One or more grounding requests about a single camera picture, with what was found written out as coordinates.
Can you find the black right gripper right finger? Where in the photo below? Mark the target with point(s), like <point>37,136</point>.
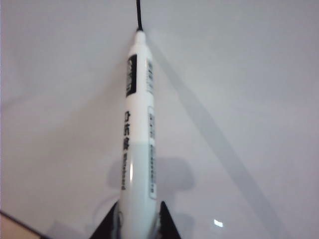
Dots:
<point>168,221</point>

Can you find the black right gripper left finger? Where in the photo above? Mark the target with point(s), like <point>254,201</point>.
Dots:
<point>107,224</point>

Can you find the white marker pen black cap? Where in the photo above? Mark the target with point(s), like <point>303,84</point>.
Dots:
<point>139,149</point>

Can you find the large white whiteboard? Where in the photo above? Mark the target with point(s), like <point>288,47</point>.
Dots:
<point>236,99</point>

